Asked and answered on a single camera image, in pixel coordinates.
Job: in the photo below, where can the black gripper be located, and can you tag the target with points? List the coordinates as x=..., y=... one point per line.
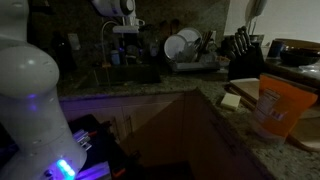
x=131, y=40

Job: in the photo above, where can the pale yellow sponge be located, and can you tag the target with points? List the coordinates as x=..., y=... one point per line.
x=230, y=101

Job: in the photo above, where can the orange snack pack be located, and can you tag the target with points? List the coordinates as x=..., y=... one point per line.
x=283, y=110

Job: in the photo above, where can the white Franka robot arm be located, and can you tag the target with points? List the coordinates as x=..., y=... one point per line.
x=30, y=100

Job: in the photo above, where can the orange dish sponge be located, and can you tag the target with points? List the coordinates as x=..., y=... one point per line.
x=106, y=64

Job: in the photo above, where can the blue white soap bottle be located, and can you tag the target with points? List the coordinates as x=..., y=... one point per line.
x=115, y=57

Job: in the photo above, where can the small soap dispenser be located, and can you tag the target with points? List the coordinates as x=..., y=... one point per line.
x=154, y=48

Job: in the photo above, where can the steel sink basin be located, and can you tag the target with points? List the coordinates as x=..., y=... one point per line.
x=133, y=75

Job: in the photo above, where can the white dinner plate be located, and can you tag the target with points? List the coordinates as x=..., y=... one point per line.
x=175, y=46
x=190, y=35

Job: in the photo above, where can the dark wooden spoon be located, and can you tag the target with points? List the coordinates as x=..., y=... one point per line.
x=175, y=26

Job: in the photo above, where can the clear plastic container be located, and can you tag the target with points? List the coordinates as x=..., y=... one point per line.
x=189, y=53

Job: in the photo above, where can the grey dish rack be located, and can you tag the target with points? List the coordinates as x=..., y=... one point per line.
x=193, y=65

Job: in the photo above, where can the cutlery caddy with utensils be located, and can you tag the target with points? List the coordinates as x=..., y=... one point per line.
x=206, y=46

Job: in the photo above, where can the base cabinet with panel doors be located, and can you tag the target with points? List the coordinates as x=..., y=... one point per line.
x=100, y=110

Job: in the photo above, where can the black robot stand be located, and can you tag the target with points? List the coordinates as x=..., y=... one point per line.
x=100, y=143

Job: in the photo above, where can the plain-sided base cabinet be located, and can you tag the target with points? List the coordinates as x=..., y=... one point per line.
x=186, y=133

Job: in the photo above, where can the black knife block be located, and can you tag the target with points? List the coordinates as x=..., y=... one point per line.
x=245, y=63

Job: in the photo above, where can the light wooden cutting board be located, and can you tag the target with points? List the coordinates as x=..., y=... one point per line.
x=246, y=88

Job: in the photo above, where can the white kitchen utensil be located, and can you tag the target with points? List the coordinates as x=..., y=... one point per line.
x=255, y=8

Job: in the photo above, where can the wooden bowl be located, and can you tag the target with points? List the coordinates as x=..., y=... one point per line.
x=296, y=42

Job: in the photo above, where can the black bowl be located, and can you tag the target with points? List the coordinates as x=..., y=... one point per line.
x=298, y=56

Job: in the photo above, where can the wooden rolling pin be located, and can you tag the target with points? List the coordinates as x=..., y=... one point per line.
x=296, y=83

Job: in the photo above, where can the clear glass dish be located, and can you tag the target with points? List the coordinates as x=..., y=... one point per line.
x=310, y=68

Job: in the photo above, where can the large brown cutting board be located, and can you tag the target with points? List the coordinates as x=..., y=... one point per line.
x=308, y=130

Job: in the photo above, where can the white wall outlet plate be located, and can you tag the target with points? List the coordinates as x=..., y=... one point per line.
x=74, y=41

